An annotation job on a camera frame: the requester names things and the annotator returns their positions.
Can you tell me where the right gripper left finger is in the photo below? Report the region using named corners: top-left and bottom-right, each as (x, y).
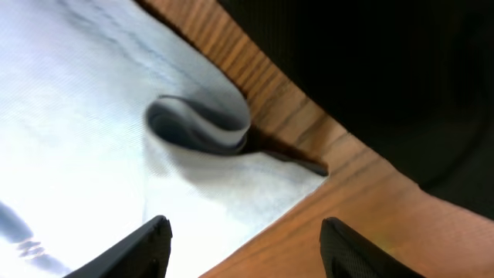
top-left (66, 215), bottom-right (173, 278)

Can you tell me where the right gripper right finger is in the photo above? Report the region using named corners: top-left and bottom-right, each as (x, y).
top-left (320, 217), bottom-right (423, 278)

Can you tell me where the light blue printed t-shirt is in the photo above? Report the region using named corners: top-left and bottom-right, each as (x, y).
top-left (1, 0), bottom-right (328, 277)

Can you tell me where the black garment at right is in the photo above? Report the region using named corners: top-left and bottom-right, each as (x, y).
top-left (222, 0), bottom-right (493, 218)

